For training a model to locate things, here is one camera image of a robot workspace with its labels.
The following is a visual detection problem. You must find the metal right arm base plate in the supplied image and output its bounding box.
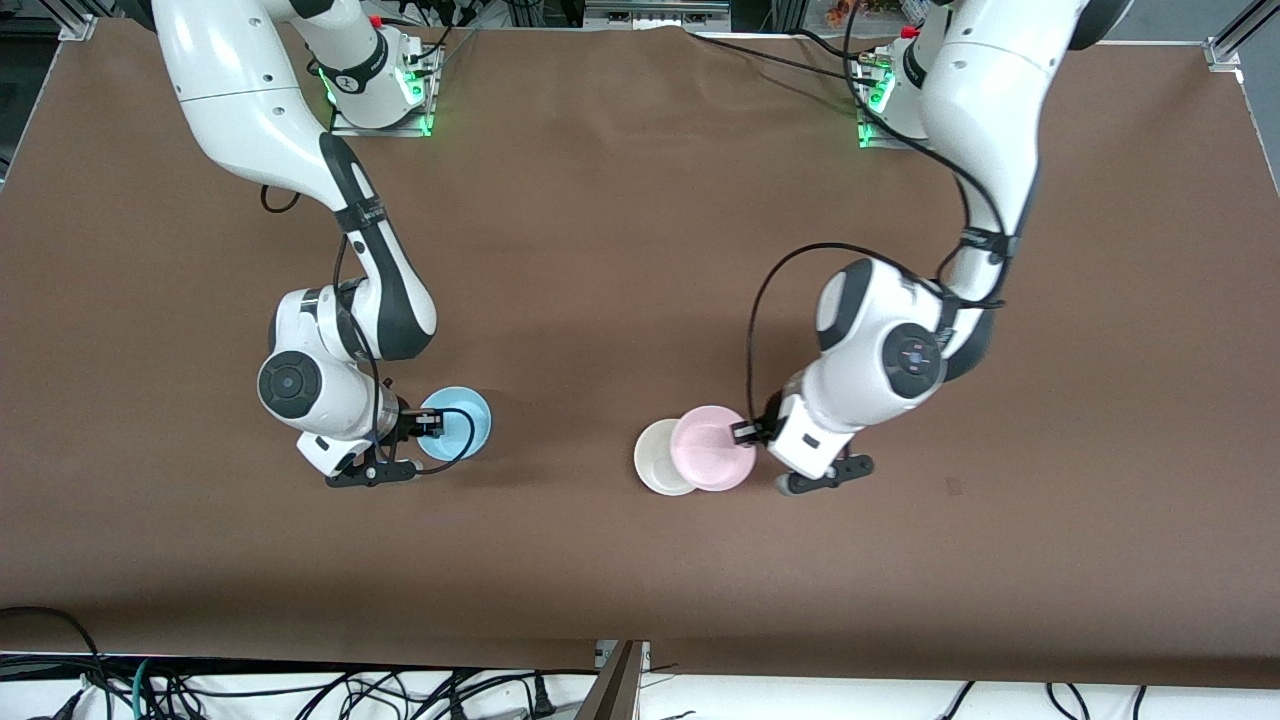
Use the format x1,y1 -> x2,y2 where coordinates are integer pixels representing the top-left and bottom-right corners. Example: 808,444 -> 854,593
329,38 -> 443,139

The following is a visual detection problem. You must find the brown table cover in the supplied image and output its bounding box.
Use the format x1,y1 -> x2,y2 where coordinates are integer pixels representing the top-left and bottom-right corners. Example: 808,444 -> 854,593
0,20 -> 1280,691

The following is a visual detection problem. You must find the black looped floor cable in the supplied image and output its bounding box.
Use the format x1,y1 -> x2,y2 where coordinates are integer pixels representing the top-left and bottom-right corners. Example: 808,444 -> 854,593
0,606 -> 111,720

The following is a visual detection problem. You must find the long black base cable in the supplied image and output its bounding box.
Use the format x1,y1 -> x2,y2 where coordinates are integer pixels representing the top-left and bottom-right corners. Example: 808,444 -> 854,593
688,33 -> 881,85

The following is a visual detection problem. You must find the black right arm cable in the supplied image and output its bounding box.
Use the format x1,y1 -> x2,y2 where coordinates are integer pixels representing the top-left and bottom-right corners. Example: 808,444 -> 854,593
260,183 -> 478,478

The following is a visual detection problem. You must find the aluminium frame post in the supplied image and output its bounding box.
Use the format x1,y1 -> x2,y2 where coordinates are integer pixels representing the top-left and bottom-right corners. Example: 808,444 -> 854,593
574,640 -> 652,720

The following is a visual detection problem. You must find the pink bowl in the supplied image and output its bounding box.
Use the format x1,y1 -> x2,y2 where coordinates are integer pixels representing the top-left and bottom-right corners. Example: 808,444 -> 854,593
669,404 -> 759,493

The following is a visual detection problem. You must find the short black base cable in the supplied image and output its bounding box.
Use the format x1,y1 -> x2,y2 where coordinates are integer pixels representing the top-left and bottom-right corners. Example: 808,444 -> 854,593
788,28 -> 867,61

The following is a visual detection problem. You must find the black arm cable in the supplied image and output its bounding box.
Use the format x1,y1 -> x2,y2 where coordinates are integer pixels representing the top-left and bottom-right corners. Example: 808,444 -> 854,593
744,0 -> 1014,427
260,183 -> 478,478

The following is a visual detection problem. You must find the white bowl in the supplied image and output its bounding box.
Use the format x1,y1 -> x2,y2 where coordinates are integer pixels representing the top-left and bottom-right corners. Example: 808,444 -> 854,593
634,419 -> 703,498

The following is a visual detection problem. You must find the blue bowl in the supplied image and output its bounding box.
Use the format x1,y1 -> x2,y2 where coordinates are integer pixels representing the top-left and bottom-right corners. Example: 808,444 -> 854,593
416,386 -> 494,462

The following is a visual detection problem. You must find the orange clutter item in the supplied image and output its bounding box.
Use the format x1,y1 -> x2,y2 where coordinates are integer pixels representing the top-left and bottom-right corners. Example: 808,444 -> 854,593
824,0 -> 903,27

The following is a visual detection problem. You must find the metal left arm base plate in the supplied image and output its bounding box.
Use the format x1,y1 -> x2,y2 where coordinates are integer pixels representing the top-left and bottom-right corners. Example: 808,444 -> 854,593
857,52 -> 936,152

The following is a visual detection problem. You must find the grey metal rail box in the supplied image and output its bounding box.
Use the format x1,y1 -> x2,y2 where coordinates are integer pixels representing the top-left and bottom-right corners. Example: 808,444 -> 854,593
583,0 -> 732,33

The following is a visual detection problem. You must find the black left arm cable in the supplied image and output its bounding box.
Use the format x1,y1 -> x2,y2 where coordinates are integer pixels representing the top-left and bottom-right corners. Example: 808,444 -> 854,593
744,0 -> 1014,427

